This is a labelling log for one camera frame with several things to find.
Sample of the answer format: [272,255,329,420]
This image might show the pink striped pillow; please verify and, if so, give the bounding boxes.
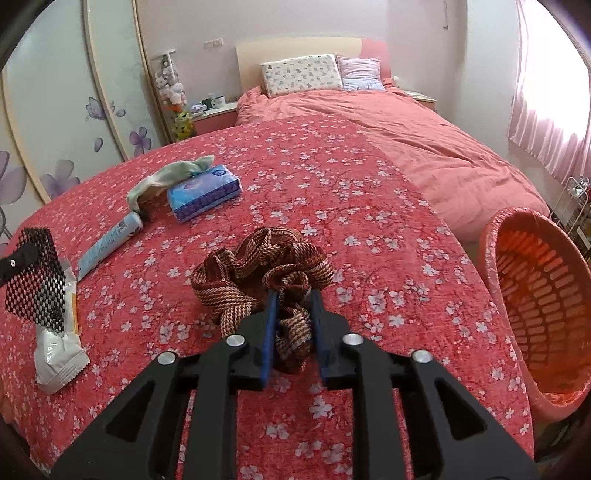
[336,54,386,92]

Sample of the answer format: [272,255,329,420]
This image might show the pink duvet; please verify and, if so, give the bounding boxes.
[235,85,550,243]

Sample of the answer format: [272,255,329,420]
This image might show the white serrated wrapper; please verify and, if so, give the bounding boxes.
[34,268,90,395]

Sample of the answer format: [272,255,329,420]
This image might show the pink nightstand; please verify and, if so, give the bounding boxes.
[402,89,437,112]
[191,102,238,136]

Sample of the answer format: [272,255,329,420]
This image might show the white floral pillow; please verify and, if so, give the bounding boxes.
[261,54,345,99]

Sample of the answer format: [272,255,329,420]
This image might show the white wire rack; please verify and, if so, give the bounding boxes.
[551,176,591,259]

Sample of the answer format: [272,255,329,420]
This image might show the brown striped fabric scrunchie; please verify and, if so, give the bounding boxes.
[191,227,334,374]

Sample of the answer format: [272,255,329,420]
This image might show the beige and pink headboard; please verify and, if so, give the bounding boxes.
[235,37,393,95]

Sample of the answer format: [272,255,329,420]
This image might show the light blue tube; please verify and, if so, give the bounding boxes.
[76,211,145,281]

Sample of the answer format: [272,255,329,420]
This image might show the red floral cloth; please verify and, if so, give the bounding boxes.
[0,113,536,480]

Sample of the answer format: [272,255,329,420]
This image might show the pink curtain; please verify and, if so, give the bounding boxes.
[508,0,591,185]

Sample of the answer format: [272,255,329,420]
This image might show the orange plastic laundry basket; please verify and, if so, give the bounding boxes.
[478,207,591,421]

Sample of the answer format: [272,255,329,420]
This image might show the pale green sock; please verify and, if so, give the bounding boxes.
[127,154,215,213]

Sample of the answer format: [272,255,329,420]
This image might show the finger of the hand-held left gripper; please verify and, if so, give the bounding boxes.
[0,242,38,287]

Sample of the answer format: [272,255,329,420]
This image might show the black mesh sleeve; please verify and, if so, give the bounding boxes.
[4,227,68,333]

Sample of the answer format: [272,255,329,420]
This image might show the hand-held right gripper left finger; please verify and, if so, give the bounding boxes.
[50,292,280,480]

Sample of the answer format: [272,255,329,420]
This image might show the blue tissue pack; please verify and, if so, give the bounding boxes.
[166,165,243,224]

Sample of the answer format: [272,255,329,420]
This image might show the yellow green plush toy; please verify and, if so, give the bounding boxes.
[172,108,194,141]

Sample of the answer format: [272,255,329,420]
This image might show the white flower-print wardrobe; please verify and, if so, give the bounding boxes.
[0,0,169,241]

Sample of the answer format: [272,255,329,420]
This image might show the hanging plush toys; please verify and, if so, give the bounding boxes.
[154,53,188,112]

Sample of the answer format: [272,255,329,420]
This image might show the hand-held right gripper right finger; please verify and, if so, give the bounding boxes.
[308,290,541,480]

